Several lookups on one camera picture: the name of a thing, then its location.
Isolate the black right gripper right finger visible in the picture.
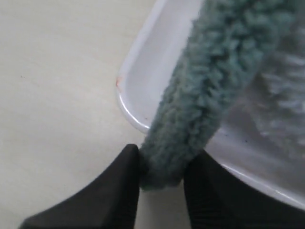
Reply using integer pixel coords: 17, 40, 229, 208
183, 151, 305, 229

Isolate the white plush snowman toy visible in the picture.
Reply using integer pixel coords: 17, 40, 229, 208
234, 19, 305, 159

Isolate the green knitted scarf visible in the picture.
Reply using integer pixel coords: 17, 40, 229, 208
140, 0, 305, 190

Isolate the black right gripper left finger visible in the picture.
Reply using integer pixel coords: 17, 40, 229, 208
20, 144, 140, 229

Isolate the white rectangular plastic tray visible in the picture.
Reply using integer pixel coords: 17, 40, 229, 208
117, 0, 305, 209

